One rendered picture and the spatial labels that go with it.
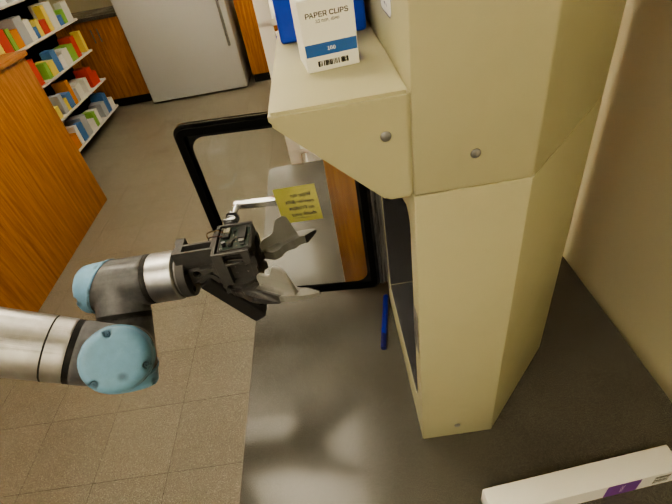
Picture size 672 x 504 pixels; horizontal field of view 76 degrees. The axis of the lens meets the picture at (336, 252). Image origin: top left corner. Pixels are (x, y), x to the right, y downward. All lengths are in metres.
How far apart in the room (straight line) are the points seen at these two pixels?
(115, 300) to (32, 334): 0.15
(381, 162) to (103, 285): 0.45
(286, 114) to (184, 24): 5.11
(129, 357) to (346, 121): 0.35
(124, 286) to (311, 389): 0.38
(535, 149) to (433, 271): 0.16
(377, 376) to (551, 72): 0.60
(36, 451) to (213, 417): 0.77
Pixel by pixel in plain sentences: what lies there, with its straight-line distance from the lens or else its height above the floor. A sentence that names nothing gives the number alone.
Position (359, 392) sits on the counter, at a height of 0.94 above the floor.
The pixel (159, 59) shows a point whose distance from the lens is 5.63.
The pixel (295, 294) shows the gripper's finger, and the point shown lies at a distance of 0.59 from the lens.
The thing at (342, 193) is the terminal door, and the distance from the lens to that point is 0.77.
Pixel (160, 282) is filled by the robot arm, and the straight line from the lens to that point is 0.66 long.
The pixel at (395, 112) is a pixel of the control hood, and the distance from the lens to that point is 0.37.
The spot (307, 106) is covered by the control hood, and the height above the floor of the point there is 1.51.
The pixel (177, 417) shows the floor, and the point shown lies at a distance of 2.12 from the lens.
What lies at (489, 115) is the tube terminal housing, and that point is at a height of 1.48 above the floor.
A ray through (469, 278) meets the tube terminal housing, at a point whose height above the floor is 1.29.
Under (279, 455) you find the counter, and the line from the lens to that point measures 0.80.
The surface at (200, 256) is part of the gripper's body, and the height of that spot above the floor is 1.28.
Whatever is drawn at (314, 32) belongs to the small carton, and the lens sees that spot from 0.43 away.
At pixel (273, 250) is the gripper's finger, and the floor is 1.23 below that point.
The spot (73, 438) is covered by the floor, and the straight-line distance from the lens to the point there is 2.33.
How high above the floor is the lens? 1.64
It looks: 40 degrees down
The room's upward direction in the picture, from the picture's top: 11 degrees counter-clockwise
